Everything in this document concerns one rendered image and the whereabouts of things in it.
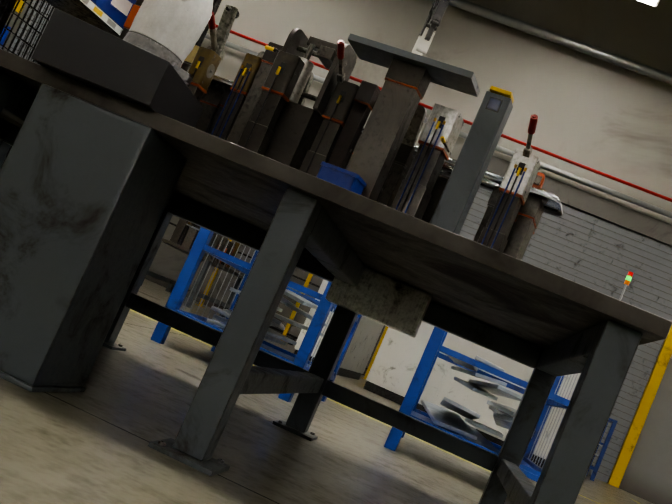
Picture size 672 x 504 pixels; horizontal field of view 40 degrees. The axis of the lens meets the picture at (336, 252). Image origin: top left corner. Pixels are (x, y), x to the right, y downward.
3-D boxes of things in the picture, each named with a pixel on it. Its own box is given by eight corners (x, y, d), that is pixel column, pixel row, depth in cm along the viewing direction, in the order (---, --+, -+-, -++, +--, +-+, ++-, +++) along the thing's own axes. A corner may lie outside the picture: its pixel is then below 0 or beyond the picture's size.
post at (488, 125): (450, 258, 246) (514, 108, 250) (446, 252, 239) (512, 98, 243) (424, 248, 249) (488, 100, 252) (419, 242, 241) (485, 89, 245)
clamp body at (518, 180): (491, 284, 260) (541, 166, 263) (487, 277, 248) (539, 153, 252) (467, 275, 262) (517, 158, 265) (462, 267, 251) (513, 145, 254)
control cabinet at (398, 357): (361, 388, 1059) (445, 192, 1080) (365, 388, 1112) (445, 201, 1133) (562, 477, 1021) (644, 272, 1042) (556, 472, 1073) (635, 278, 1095)
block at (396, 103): (367, 226, 254) (431, 78, 258) (360, 219, 247) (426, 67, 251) (335, 213, 257) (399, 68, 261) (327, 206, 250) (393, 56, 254)
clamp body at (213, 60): (177, 161, 293) (223, 60, 296) (163, 151, 283) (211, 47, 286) (160, 154, 295) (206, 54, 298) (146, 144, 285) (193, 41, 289)
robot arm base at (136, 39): (171, 70, 221) (183, 50, 222) (99, 39, 228) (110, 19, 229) (199, 101, 239) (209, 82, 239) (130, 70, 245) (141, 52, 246)
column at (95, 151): (30, 392, 209) (153, 127, 215) (-84, 338, 214) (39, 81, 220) (84, 392, 239) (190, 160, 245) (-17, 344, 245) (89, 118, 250)
